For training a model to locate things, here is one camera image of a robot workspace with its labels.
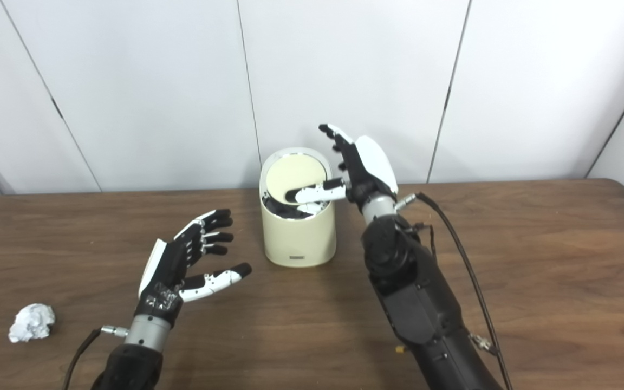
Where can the white and black right hand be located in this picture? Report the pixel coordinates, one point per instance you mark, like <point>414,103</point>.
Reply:
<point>369,162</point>

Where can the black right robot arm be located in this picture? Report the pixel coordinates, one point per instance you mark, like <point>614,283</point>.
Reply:
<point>415,292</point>

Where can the cream round bin lid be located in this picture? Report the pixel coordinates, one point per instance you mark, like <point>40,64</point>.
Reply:
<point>293,173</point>

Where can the black bin liner bag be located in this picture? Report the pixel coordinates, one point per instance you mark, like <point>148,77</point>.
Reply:
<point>282,210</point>

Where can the white paper ball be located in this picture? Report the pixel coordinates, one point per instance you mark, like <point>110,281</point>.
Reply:
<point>31,323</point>

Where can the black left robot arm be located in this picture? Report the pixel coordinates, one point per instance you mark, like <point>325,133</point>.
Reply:
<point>133,363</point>

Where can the white and black left hand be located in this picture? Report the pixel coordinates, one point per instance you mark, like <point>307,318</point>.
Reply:
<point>163,271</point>

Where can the cream-colored bin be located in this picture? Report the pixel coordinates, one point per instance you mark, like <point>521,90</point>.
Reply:
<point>298,238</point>

